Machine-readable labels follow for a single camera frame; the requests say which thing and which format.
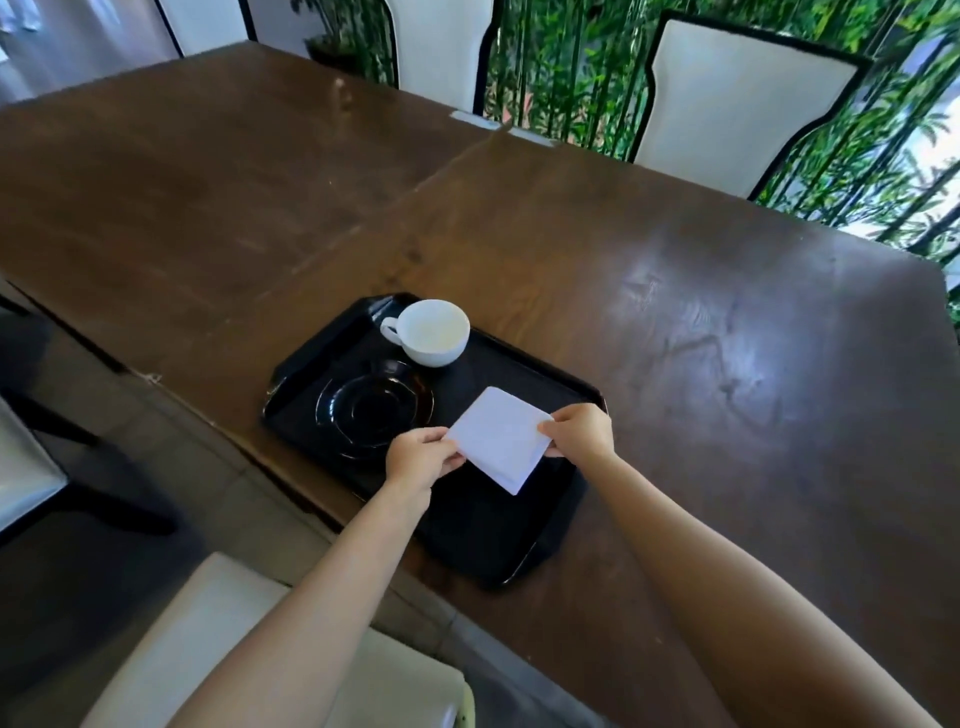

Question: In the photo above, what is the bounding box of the black saucer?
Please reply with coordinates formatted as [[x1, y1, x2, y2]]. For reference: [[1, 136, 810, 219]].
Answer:
[[314, 359, 436, 463]]

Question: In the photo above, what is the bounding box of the potted green plant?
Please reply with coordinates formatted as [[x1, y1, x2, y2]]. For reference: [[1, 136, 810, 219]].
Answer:
[[290, 0, 395, 84]]

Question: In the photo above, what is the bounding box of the white cup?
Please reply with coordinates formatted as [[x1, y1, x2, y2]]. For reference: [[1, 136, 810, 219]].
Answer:
[[379, 299, 472, 369]]

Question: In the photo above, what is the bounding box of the person's right hand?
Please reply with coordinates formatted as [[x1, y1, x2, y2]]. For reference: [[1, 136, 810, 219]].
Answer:
[[536, 403, 618, 470]]

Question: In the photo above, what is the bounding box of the black tray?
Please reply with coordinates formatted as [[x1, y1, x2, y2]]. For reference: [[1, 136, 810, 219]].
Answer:
[[262, 292, 609, 590]]

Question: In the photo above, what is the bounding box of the white black-framed chair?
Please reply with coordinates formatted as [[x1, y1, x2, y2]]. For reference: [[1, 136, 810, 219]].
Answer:
[[382, 0, 502, 115], [626, 8, 875, 202], [0, 296, 181, 541], [153, 0, 258, 58], [78, 552, 478, 728]]

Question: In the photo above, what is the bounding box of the person's left hand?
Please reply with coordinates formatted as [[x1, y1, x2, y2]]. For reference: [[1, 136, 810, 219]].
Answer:
[[384, 425, 468, 505]]

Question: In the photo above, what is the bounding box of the person's left forearm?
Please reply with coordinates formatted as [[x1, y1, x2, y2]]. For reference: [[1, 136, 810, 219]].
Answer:
[[168, 476, 433, 728]]

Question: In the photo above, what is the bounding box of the person's right forearm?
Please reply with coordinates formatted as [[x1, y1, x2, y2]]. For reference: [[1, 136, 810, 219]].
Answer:
[[581, 449, 943, 728]]

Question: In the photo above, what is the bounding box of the green bamboo screen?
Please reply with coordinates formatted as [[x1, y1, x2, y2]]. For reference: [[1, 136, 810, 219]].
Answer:
[[479, 0, 960, 331]]

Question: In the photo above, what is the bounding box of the white paper napkin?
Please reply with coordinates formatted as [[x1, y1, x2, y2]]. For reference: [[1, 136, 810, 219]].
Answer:
[[443, 386, 556, 498]]

